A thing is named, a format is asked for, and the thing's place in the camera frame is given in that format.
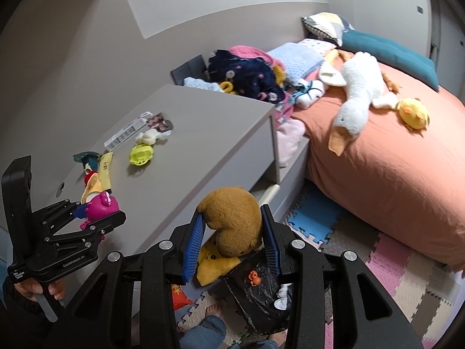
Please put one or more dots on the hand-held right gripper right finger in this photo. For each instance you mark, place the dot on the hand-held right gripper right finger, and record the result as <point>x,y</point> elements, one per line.
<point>270,240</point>

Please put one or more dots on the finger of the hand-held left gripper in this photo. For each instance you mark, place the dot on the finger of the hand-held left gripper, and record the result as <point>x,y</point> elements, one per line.
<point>80,211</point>
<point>109,220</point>

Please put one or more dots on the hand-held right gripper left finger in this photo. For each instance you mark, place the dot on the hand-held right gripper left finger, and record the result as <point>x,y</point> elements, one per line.
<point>192,247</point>

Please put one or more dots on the pink plastic toy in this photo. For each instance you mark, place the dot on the pink plastic toy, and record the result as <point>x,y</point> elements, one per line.
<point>101,205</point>

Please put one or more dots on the small red toy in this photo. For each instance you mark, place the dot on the small red toy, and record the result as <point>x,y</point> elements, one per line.
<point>90,179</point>

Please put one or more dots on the brown plush toy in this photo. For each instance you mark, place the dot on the brown plush toy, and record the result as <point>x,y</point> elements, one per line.
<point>232,218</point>

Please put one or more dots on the yellow packet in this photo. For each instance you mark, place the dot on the yellow packet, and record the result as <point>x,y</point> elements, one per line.
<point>105,171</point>

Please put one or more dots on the black bin with bag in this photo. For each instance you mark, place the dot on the black bin with bag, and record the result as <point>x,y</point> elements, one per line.
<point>254,309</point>

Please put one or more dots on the yellow-green plastic toy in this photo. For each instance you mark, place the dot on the yellow-green plastic toy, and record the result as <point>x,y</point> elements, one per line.
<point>141,154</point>

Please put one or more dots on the cream white toy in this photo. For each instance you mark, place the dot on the cream white toy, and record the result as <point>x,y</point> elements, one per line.
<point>147,137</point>

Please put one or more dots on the person's left forearm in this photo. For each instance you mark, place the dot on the person's left forearm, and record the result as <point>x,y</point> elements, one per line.
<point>21,314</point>

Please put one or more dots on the person's left hand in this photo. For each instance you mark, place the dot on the person's left hand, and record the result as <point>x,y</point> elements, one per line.
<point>57,291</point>

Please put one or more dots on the yellow star plush pillow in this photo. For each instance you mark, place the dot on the yellow star plush pillow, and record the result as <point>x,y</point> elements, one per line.
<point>212,261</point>

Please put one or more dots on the yellow and white toy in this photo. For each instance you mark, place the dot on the yellow and white toy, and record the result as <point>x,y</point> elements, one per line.
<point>92,189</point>

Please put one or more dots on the small orange toy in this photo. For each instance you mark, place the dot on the small orange toy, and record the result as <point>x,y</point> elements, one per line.
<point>255,278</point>

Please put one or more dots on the red orange snack bag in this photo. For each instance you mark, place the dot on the red orange snack bag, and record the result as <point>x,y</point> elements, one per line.
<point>181,296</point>

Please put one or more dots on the white crumpled tissue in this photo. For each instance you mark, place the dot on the white crumpled tissue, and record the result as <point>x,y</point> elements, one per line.
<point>280,303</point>
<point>285,291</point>

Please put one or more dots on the teal plastic toy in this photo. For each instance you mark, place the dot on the teal plastic toy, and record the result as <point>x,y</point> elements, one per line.
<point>85,158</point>

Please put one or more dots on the grey drawer cabinet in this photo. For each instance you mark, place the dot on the grey drawer cabinet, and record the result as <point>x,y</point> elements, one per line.
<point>292,189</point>

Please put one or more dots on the person's left leg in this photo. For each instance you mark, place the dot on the person's left leg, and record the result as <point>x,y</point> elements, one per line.
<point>203,330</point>

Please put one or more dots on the pale pink blanket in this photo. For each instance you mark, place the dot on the pale pink blanket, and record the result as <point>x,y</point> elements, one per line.
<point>290,141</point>

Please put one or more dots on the grey dresser cabinet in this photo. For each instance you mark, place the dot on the grey dresser cabinet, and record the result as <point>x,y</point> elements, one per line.
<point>203,145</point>

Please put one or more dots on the dark patterned packet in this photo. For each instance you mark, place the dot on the dark patterned packet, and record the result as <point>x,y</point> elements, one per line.
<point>160,121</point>

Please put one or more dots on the pink printed cloth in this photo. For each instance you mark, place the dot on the pink printed cloth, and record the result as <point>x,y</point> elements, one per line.
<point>285,111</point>

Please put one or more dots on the foam puzzle mat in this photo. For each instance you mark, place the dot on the foam puzzle mat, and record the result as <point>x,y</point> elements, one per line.
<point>399,280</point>

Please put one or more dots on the bed with orange cover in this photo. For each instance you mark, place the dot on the bed with orange cover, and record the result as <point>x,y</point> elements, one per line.
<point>381,160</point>

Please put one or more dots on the white and blue garment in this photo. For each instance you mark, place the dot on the white and blue garment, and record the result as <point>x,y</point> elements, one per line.
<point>308,94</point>

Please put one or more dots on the pale blue cloth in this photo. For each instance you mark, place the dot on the pale blue cloth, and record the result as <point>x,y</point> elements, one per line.
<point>201,83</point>

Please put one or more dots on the yellow cloth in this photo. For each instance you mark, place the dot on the yellow cloth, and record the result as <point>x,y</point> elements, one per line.
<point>279,73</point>

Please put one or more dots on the navy printed garment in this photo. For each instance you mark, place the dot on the navy printed garment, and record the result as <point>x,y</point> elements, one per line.
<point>243,72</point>

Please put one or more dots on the white goose plush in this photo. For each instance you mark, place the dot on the white goose plush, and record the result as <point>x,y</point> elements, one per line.
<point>359,91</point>

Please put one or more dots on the light blue knitted blanket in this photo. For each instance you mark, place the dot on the light blue knitted blanket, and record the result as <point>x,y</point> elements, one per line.
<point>294,60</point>

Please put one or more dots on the yellow duck plush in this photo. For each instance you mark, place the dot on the yellow duck plush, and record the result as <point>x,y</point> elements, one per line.
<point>412,112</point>

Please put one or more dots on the white dotted cloth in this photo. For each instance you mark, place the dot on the white dotted cloth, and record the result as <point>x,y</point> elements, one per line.
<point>318,44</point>

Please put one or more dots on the patterned pillow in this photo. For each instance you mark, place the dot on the patterned pillow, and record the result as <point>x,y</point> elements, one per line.
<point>325,25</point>

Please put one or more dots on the teal cushion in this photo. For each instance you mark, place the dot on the teal cushion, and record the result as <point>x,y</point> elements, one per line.
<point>392,54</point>

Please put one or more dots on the white door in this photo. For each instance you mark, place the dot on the white door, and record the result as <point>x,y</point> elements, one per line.
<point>448,36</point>

